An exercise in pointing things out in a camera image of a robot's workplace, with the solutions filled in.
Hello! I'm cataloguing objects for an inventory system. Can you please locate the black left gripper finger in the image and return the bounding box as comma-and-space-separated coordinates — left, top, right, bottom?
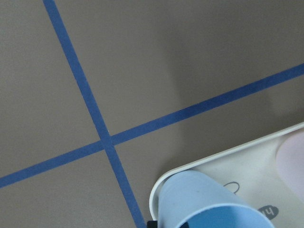
147, 220, 158, 228

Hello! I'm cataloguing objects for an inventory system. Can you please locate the light blue plastic cup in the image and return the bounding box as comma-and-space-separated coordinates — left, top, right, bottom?
157, 171, 273, 228

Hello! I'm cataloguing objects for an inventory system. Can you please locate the pink plastic cup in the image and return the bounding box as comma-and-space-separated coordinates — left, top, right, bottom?
276, 132, 304, 201

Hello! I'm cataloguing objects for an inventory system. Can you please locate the cream plastic tray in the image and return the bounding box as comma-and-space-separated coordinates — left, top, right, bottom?
149, 123, 304, 228

